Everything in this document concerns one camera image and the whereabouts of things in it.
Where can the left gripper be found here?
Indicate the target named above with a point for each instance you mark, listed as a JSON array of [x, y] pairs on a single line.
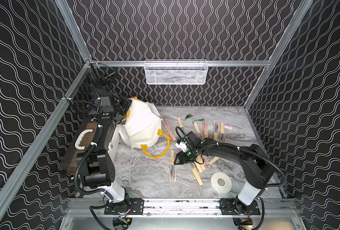
[[121, 106]]

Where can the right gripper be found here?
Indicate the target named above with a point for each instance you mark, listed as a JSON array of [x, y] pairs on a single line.
[[180, 158]]

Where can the purple paper folding fan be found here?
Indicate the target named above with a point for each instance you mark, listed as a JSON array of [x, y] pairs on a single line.
[[214, 160]]

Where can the grey paper folding fan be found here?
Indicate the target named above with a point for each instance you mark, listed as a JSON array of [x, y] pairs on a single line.
[[216, 130]]

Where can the white tote bag yellow handles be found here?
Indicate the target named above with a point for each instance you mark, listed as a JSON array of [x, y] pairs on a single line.
[[142, 127]]

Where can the dark grey folding fan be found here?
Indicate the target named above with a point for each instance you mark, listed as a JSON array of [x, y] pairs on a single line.
[[172, 176]]

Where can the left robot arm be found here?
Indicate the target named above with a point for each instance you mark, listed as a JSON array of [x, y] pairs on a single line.
[[95, 172]]

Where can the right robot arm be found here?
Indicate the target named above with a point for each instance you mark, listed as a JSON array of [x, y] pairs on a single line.
[[260, 172]]

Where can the brown lidded storage box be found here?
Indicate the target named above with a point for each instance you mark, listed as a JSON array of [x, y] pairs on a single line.
[[82, 140]]

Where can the white tape roll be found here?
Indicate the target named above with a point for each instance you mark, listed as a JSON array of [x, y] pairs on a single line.
[[221, 182]]

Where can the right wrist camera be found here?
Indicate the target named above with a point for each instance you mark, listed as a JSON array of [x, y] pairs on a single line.
[[182, 145]]

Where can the black wire wall basket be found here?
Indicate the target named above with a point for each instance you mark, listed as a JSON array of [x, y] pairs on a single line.
[[97, 82]]

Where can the white wire wall basket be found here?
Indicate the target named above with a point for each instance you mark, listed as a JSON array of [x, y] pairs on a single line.
[[175, 72]]

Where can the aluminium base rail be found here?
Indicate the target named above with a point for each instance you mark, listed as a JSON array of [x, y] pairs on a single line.
[[183, 214]]

